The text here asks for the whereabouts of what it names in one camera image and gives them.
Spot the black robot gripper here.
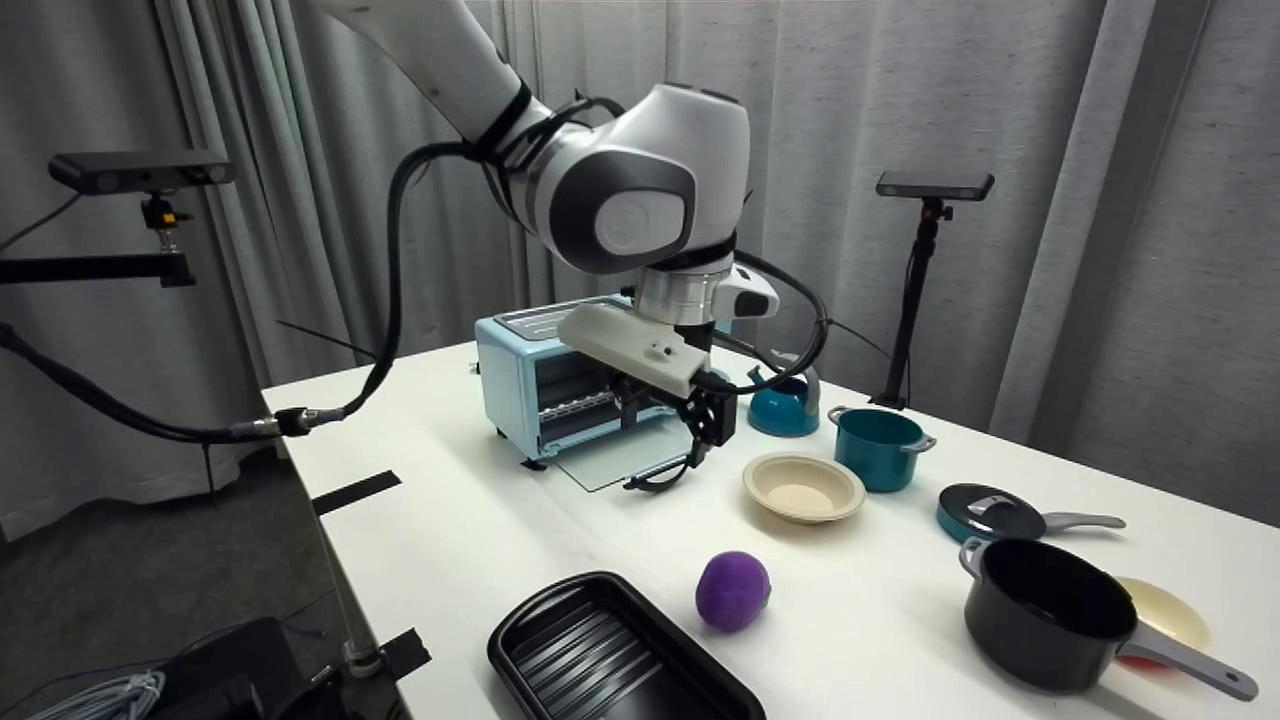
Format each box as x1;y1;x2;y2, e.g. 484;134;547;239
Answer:
662;312;741;462

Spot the glass oven door black handle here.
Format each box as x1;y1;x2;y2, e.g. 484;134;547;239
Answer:
553;420;702;496

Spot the light blue toaster oven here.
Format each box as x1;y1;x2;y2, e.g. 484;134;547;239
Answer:
473;295;741;472

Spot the teal kettle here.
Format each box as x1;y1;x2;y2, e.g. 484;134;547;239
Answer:
741;352;823;438

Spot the cream bowl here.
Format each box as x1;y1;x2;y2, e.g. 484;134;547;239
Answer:
741;452;867;527

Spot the purple ball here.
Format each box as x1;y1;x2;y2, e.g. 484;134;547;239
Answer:
690;547;774;635

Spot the teal pot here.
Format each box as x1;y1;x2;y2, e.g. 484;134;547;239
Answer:
823;403;938;496

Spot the black baking tray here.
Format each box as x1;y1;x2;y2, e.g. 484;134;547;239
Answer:
484;568;771;720

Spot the black tape strip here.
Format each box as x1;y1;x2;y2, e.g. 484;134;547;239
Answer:
309;467;403;521

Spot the black table clamp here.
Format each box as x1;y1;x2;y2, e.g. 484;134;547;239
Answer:
337;622;434;693

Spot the grey curtain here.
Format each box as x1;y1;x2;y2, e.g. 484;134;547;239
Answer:
0;0;1280;544

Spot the cream plate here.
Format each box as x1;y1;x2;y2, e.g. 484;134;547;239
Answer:
1117;572;1217;670

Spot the black chair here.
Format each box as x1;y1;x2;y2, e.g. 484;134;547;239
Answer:
133;614;316;720

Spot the grey plastic bag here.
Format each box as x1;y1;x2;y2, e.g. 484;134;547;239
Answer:
0;665;172;720

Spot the thin black cable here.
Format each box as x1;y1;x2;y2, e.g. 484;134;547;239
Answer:
713;248;837;399

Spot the black camera stand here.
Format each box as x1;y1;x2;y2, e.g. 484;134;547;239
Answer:
867;194;954;411

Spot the teal pan grey handle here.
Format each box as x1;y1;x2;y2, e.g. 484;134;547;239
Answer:
931;480;1133;547

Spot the black camera bar on stand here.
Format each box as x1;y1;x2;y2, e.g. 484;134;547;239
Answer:
871;168;999;209

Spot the thick black cable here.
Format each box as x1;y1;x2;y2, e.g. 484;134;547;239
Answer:
0;90;630;452

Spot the black saucepan grey handle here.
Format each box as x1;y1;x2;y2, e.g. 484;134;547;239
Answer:
954;532;1264;703

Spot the black camera bar on arm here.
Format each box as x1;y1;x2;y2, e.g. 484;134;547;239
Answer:
46;146;235;194

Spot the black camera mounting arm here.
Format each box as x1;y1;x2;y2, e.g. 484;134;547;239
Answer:
0;190;199;292

